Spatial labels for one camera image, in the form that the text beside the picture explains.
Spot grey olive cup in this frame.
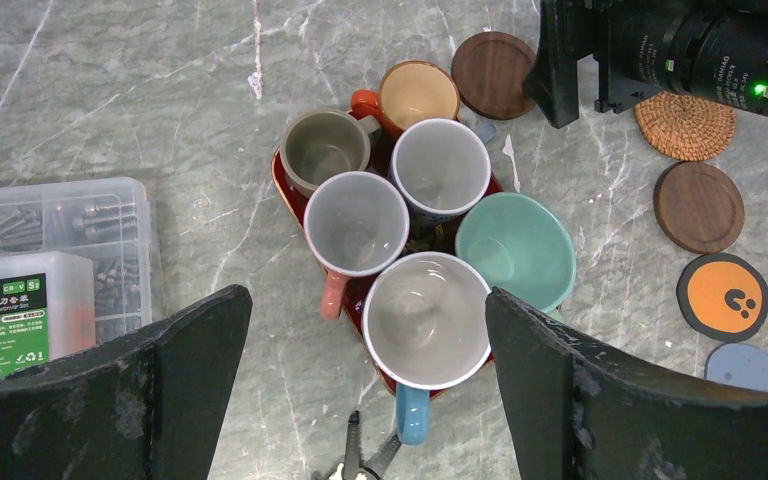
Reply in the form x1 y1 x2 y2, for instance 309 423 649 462
279 109 382 198

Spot orange black rubber coaster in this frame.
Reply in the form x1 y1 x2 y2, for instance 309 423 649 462
676 252 768 343

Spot green labelled screwdriver box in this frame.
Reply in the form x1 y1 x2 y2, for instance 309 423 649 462
0 251 97 379

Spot dark blue white mug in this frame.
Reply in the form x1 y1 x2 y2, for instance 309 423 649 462
388 119 492 227

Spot woven rattan coaster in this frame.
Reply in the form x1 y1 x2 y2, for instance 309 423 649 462
634 91 737 162

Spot teal green cup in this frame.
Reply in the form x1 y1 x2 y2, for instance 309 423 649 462
455 192 577 313

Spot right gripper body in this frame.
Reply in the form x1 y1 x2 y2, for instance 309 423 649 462
523 0 617 129

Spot blue rubber coaster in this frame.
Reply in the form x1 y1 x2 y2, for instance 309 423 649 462
705 343 768 392

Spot orange red cup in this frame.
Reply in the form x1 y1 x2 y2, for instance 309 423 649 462
350 60 461 139

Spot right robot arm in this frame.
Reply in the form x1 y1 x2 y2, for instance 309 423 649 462
523 1 768 128

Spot dark wood coaster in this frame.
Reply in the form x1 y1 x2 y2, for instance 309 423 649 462
451 31 536 120
653 162 745 254

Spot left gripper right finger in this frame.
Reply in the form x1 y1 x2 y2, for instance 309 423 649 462
486 288 768 479

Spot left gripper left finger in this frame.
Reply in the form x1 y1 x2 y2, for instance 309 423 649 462
0 285 253 479

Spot clear plastic screw box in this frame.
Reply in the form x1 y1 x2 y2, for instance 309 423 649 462
0 177 164 342

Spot black handled pliers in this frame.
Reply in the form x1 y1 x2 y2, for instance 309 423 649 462
311 409 402 480

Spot red tray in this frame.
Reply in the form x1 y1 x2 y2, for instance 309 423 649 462
270 109 506 399

